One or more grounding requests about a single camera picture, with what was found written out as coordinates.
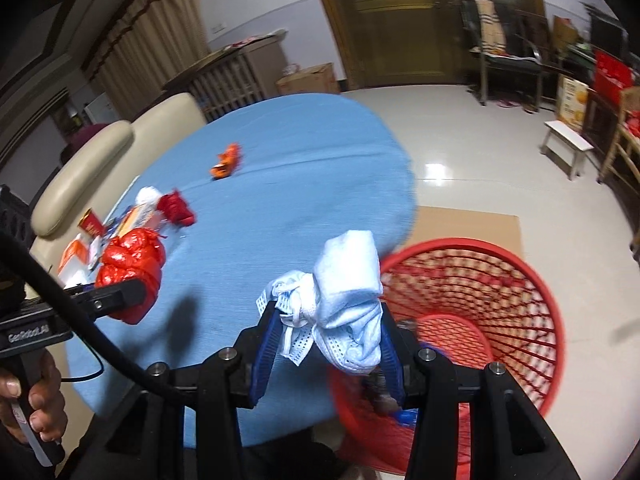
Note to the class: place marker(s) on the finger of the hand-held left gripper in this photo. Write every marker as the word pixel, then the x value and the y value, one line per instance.
pixel 117 297

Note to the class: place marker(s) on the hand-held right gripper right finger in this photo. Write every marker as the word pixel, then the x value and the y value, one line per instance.
pixel 393 365

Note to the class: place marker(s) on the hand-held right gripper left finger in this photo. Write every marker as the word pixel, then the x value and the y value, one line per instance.
pixel 265 355

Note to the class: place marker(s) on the red plastic bag bundle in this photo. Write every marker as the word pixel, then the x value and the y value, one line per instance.
pixel 130 255

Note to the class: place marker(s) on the blue face mask bundle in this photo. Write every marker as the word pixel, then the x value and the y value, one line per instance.
pixel 345 280

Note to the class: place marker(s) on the white paper ball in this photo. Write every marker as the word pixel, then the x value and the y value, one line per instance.
pixel 147 195

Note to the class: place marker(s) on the red plastic mesh basket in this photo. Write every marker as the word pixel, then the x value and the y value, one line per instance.
pixel 500 310

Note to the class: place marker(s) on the orange packet bundle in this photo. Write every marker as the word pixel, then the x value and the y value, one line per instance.
pixel 226 160

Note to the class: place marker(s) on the person's left hand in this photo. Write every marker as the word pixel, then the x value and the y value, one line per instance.
pixel 47 415

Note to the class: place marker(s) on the blue plastic item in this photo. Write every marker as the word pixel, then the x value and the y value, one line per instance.
pixel 407 416

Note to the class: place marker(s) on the orange and white box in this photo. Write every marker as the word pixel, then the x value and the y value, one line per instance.
pixel 75 260

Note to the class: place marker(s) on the small red box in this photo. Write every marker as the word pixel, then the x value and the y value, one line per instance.
pixel 92 222

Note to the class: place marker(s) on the orange and white packet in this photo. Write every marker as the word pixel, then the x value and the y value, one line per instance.
pixel 137 219

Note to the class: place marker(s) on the red crumpled wrapper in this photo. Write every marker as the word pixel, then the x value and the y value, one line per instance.
pixel 176 208

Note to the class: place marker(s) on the beige leather sofa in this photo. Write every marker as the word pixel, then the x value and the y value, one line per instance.
pixel 90 160

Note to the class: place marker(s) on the flat cardboard sheet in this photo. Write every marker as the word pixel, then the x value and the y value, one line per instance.
pixel 480 225

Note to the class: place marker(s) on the maroon cloth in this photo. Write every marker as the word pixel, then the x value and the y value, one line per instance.
pixel 87 135

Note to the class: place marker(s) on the blue tablecloth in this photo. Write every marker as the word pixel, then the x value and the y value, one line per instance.
pixel 300 170

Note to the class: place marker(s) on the radiator cover cabinet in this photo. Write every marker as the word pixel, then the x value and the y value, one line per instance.
pixel 235 75

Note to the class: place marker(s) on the beige curtain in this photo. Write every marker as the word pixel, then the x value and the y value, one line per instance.
pixel 145 25

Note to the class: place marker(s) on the white small stool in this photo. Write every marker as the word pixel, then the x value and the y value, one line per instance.
pixel 567 137

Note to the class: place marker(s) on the pair of slippers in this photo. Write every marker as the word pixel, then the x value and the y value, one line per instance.
pixel 520 105

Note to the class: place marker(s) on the orange printed carton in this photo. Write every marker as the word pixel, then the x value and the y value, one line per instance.
pixel 572 102

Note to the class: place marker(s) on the wooden chair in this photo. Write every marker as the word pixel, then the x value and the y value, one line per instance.
pixel 620 140

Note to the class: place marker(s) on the dark metal chair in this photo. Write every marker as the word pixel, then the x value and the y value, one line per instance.
pixel 515 65

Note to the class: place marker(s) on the wooden double door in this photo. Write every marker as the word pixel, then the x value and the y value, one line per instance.
pixel 400 25

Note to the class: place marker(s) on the striped beige scarf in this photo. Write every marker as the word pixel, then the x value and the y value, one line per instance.
pixel 490 25

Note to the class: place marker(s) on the red gift box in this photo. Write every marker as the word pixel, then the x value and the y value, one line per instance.
pixel 612 72

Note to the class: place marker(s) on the tall brown cardboard box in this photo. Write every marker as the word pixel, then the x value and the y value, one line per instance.
pixel 565 32

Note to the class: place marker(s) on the black television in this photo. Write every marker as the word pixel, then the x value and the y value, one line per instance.
pixel 607 35

